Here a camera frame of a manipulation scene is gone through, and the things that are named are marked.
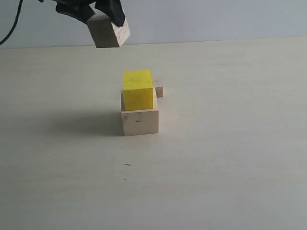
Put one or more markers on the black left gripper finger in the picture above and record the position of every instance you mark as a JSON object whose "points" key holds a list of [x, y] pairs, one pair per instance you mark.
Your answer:
{"points": [[113, 9], [77, 9]]}

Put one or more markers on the yellow cube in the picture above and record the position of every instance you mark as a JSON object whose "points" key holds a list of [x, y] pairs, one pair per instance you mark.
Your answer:
{"points": [[137, 88]]}

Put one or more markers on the medium wooden cube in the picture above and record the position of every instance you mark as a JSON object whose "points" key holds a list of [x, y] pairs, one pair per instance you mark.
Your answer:
{"points": [[105, 33]]}

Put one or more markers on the large wooden base cube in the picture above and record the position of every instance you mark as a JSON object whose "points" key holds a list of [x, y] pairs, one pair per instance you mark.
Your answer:
{"points": [[140, 122]]}

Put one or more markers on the small wooden cube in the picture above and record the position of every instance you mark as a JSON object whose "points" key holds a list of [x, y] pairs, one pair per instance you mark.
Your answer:
{"points": [[158, 88]]}

